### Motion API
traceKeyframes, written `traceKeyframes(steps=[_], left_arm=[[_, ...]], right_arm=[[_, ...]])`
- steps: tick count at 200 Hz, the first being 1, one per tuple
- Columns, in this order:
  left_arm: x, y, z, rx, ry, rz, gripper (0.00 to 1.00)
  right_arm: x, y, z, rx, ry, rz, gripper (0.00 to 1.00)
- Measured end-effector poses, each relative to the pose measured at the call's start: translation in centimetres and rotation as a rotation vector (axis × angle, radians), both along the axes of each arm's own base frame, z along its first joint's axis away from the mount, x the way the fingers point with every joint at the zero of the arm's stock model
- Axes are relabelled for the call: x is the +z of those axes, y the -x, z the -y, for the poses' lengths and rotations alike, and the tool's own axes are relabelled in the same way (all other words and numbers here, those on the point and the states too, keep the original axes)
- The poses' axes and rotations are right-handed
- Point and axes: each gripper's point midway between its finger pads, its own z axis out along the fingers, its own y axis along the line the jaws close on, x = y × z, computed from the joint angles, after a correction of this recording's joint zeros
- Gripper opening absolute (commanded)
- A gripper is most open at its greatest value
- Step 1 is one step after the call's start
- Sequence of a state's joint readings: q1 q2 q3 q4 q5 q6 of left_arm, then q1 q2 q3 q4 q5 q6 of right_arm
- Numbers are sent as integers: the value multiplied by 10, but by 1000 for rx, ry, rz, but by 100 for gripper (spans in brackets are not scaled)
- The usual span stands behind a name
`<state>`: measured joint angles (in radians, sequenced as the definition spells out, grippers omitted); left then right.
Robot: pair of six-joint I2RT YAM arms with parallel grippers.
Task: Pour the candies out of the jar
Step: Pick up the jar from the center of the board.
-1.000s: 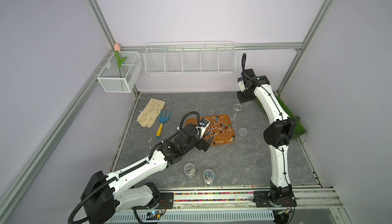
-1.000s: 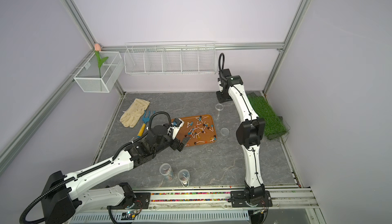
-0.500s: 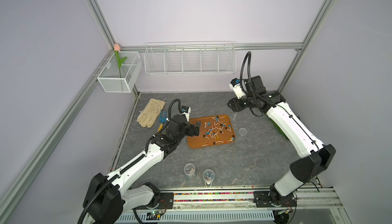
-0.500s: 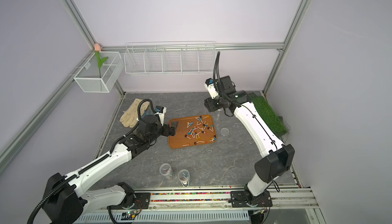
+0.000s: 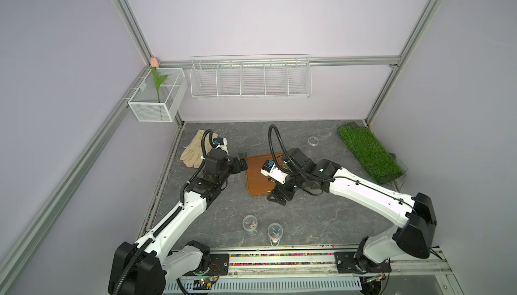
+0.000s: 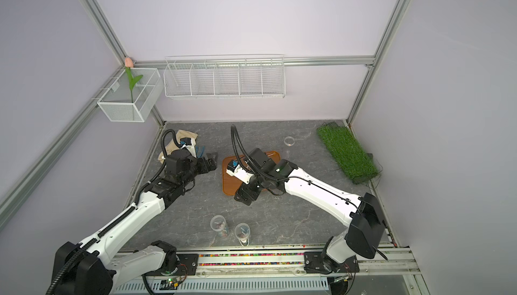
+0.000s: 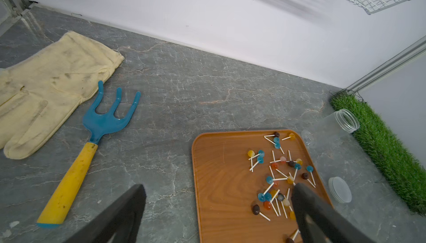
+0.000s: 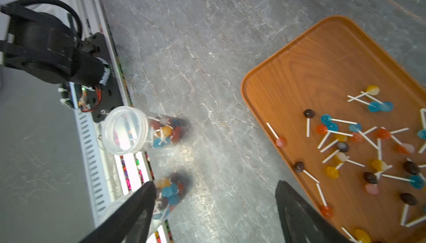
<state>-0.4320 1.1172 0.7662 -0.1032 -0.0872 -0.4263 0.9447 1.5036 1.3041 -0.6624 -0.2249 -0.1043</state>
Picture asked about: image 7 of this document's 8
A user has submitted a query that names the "clear plastic candy jar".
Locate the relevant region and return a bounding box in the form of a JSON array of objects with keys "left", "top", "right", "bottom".
[{"left": 301, "top": 109, "right": 360, "bottom": 148}]

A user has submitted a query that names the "green artificial grass mat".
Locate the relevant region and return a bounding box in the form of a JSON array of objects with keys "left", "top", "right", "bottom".
[{"left": 330, "top": 90, "right": 426, "bottom": 216}]

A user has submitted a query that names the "orange wooden tray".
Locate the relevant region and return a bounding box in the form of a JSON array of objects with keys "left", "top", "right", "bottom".
[{"left": 191, "top": 129, "right": 331, "bottom": 243}]

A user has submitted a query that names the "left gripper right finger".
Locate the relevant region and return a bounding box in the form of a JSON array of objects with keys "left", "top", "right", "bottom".
[{"left": 291, "top": 183, "right": 372, "bottom": 243}]

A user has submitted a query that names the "beige work glove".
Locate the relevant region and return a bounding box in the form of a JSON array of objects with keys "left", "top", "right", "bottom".
[{"left": 1, "top": 31, "right": 124, "bottom": 160}]

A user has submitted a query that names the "blue garden hand rake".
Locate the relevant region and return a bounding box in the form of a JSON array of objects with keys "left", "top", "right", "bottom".
[{"left": 37, "top": 81, "right": 142, "bottom": 228}]

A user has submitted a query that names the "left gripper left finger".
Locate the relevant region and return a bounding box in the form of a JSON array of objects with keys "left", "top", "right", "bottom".
[{"left": 66, "top": 184, "right": 146, "bottom": 243}]

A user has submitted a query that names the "clear plastic jar lid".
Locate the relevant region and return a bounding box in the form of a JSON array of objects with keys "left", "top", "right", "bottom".
[{"left": 328, "top": 176, "right": 352, "bottom": 204}]

